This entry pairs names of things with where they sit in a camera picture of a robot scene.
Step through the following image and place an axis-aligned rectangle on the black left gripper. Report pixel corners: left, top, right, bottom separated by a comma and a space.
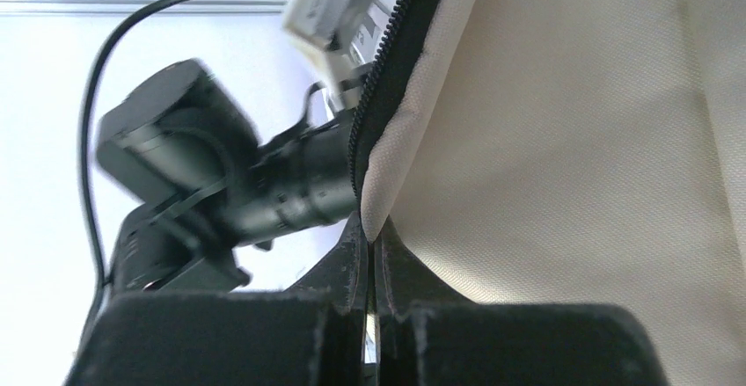
96, 59, 355, 292

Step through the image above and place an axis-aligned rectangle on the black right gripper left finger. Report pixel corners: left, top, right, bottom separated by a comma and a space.
66, 214, 369, 385

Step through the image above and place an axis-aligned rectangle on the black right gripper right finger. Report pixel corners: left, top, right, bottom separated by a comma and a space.
374, 222, 668, 385

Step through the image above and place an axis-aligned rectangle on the cream canvas student bag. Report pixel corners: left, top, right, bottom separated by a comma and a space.
350, 0, 745, 385

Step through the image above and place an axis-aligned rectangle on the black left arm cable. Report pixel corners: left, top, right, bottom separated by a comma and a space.
77, 0, 293, 350

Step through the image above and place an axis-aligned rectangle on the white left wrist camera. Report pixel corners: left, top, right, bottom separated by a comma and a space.
282, 0, 374, 113

